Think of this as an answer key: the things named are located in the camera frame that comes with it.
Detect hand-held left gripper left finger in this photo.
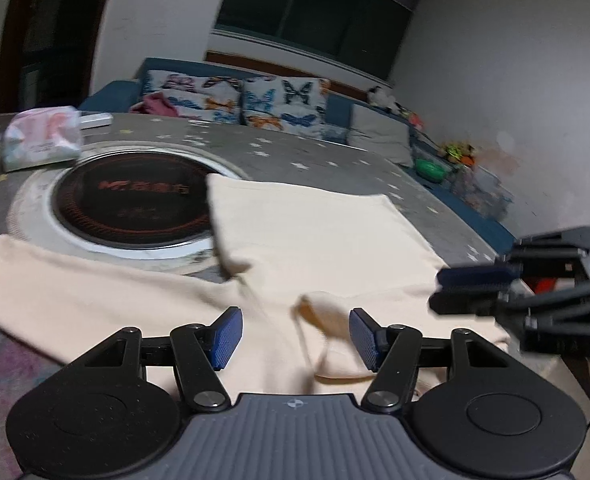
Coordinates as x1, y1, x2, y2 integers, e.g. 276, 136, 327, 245
70, 306, 244, 411

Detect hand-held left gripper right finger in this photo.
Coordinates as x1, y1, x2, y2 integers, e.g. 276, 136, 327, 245
350, 308, 520, 413

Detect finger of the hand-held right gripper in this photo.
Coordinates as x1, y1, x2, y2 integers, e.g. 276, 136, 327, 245
436, 246, 586, 293
428, 279, 590, 333

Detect cream garment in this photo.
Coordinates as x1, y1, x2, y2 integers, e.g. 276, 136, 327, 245
0, 173, 512, 397

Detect clear plastic storage box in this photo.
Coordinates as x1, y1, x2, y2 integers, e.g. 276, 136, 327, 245
454, 164, 514, 222

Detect yellow and orange toys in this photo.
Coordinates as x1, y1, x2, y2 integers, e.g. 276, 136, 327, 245
439, 140, 478, 167

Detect round built-in induction cooker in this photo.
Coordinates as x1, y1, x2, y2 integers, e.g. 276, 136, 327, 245
6, 142, 250, 277

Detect grey pillow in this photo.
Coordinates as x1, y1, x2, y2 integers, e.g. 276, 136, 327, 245
347, 104, 416, 167

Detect black and white plush toy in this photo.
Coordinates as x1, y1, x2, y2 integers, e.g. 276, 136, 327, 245
366, 85, 402, 114

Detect square butterfly print pillow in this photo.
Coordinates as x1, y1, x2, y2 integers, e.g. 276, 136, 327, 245
242, 76, 332, 141

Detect pink cloth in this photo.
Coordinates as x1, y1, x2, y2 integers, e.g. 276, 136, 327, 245
129, 93, 176, 117

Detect wide butterfly print pillow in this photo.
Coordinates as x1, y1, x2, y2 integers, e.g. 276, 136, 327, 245
142, 69, 246, 126

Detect blue sofa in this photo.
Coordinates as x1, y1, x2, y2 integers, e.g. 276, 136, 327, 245
77, 57, 518, 257

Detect soft tissue pack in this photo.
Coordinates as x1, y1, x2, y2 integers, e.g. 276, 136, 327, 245
1, 106, 84, 173

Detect dark window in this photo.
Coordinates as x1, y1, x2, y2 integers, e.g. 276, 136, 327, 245
214, 0, 424, 81

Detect dark wooden door frame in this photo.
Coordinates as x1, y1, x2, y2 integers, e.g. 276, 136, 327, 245
0, 0, 119, 116

